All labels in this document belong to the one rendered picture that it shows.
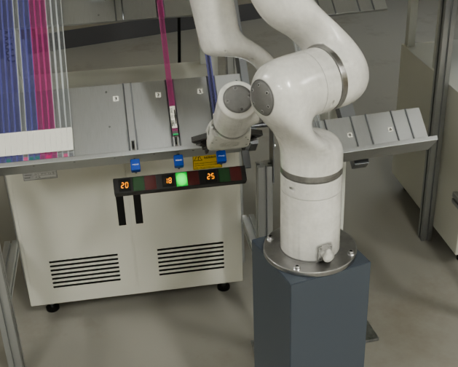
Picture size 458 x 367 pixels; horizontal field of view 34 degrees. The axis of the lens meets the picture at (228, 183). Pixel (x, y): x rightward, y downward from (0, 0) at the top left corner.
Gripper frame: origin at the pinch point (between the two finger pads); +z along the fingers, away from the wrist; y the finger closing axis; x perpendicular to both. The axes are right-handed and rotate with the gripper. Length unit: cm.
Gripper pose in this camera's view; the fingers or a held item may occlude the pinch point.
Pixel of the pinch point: (224, 145)
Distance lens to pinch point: 185.6
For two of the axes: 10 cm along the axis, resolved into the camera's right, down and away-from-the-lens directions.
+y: 9.9, -1.0, 1.2
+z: -0.9, 2.5, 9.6
